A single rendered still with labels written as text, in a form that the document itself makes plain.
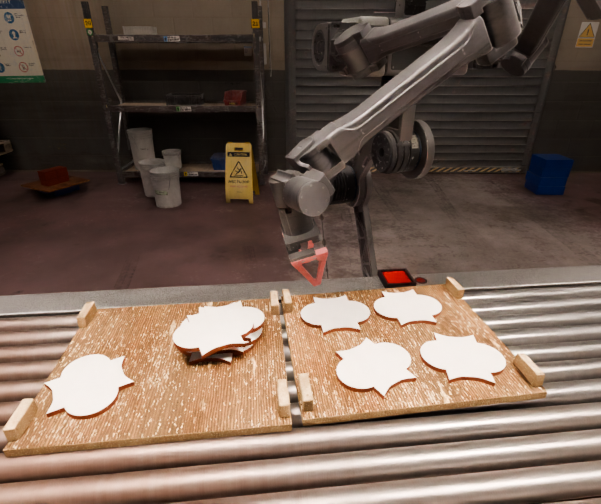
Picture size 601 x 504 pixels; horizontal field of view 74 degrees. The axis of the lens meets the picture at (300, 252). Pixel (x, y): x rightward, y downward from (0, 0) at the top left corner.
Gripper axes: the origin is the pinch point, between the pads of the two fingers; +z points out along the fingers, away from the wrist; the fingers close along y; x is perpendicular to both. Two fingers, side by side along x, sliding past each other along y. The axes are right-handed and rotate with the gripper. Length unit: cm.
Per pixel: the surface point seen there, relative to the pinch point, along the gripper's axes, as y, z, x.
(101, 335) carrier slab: -1.1, 0.6, -43.6
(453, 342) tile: 12.6, 17.3, 21.4
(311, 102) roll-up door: -450, 29, 76
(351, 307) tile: -1.6, 12.9, 6.0
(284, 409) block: 24.3, 7.9, -10.9
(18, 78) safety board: -511, -90, -258
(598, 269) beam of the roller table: -13, 34, 75
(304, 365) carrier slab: 13.4, 10.8, -6.6
